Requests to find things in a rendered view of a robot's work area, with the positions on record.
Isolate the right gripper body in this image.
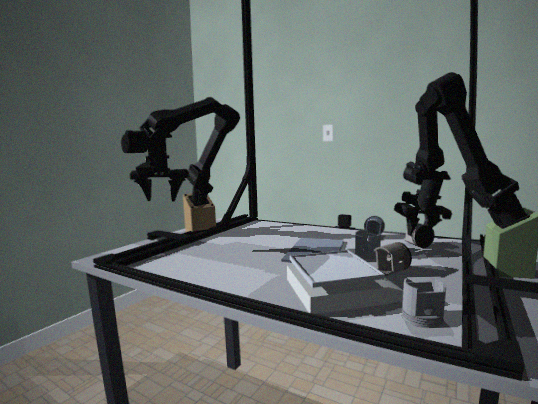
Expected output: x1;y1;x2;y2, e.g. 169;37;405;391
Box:
130;152;189;181

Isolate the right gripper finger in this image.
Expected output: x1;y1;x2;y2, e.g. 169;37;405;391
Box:
168;179;185;202
135;179;152;201

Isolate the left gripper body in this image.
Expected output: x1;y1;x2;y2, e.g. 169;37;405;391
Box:
394;188;452;219

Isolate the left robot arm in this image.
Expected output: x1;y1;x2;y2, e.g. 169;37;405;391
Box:
403;72;529;229

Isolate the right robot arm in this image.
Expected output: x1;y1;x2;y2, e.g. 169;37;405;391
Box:
121;97;240;206

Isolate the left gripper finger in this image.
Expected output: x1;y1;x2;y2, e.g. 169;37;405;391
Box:
424;214;442;228
406;217;420;236

